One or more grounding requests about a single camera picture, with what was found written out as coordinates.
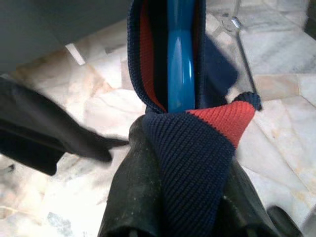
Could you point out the navy shirt with red stripe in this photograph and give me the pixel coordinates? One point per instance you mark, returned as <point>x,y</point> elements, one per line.
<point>192,160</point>

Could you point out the black shirt with red collar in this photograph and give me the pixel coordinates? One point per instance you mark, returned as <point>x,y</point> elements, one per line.
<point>49,138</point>

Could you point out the blue plastic hanger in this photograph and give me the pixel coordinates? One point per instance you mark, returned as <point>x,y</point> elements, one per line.
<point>180,61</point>

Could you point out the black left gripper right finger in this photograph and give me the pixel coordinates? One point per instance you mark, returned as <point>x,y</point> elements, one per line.
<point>247,212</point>

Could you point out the silver metal clothes rack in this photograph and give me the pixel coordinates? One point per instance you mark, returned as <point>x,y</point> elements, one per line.
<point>247,64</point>

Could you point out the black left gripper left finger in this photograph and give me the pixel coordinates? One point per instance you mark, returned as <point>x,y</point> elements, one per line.
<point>133,192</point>

